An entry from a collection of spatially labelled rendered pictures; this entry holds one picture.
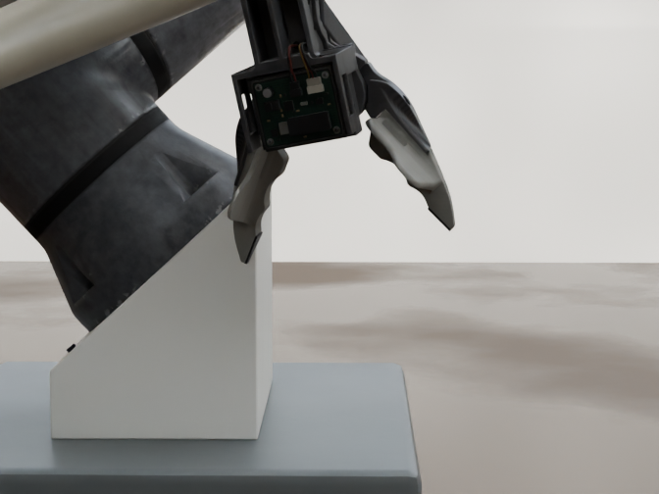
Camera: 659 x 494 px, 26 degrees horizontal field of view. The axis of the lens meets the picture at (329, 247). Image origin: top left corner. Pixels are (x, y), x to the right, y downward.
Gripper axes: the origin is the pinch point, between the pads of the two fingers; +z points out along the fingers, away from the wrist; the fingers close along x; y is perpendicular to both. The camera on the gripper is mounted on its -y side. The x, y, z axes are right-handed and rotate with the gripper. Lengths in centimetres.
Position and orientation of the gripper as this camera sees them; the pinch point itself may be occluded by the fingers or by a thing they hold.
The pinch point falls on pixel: (349, 246)
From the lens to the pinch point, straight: 99.8
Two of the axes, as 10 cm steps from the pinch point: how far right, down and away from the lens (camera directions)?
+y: -2.1, 2.4, -9.5
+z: 2.1, 9.6, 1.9
